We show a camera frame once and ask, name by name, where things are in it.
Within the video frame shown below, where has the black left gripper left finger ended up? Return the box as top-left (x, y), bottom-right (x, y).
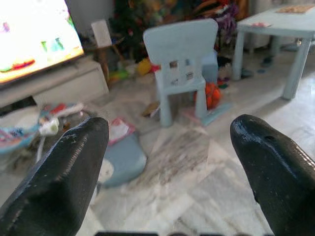
top-left (0, 117), bottom-right (110, 236)

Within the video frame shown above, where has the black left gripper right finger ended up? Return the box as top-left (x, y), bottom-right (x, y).
top-left (230, 114), bottom-right (315, 236)

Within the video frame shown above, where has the colourful baby bouncer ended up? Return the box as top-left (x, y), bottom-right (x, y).
top-left (0, 103), bottom-right (84, 155)

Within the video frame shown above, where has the blue floor cushion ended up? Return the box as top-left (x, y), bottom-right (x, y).
top-left (99, 132), bottom-right (148, 189)

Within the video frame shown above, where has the pink white booklet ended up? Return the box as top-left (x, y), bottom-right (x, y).
top-left (108, 117), bottom-right (136, 146)

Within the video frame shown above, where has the white television console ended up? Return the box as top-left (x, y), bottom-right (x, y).
top-left (0, 55), bottom-right (110, 109)

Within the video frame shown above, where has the orange ball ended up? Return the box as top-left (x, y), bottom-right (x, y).
top-left (205, 82), bottom-right (222, 110)

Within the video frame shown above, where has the brown wooden stool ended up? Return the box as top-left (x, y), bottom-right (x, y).
top-left (88, 39), bottom-right (125, 86)

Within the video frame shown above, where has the round yellow toy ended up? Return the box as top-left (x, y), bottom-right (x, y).
top-left (137, 58), bottom-right (152, 76)

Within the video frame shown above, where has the flat screen television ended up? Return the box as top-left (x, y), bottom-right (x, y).
top-left (0, 0), bottom-right (85, 86)

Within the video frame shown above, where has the white box speaker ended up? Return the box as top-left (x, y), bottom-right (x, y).
top-left (91, 19), bottom-right (113, 49)

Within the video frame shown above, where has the light blue children's table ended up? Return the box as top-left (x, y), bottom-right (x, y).
top-left (232, 3), bottom-right (315, 100)

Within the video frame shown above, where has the decorated christmas tree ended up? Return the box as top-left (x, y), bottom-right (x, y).
top-left (109, 0), bottom-right (148, 62)

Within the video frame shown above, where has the wooden puzzle board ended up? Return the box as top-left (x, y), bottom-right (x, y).
top-left (275, 4), bottom-right (315, 14)

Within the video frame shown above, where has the light blue children's chair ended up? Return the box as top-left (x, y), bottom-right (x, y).
top-left (143, 18), bottom-right (219, 127)

